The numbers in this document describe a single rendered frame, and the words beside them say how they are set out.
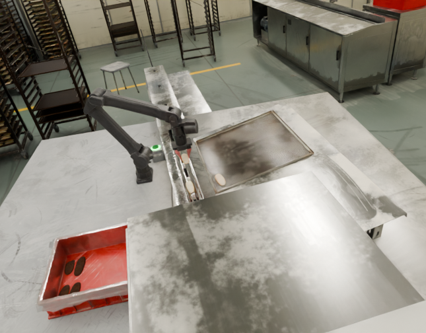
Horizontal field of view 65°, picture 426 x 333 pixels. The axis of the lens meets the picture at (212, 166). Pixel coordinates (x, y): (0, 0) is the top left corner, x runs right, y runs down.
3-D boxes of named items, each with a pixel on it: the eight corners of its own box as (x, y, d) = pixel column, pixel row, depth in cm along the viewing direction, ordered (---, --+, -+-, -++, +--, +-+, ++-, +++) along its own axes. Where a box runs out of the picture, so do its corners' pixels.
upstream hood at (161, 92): (145, 76, 319) (143, 67, 314) (164, 72, 321) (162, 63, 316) (160, 137, 217) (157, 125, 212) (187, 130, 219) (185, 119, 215)
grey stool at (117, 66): (139, 92, 519) (131, 63, 494) (120, 102, 499) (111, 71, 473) (126, 88, 541) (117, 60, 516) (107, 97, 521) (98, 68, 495)
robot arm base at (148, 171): (138, 172, 192) (137, 184, 182) (134, 160, 188) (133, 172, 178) (153, 169, 193) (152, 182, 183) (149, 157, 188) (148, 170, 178)
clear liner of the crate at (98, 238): (62, 252, 147) (53, 236, 142) (172, 228, 151) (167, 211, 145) (44, 323, 120) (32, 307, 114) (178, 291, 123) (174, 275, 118)
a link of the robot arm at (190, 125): (172, 108, 165) (168, 115, 158) (195, 106, 163) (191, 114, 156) (177, 129, 172) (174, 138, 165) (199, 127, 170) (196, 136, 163)
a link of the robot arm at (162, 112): (98, 96, 168) (88, 105, 159) (98, 85, 164) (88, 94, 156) (181, 116, 168) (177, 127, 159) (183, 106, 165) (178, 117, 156)
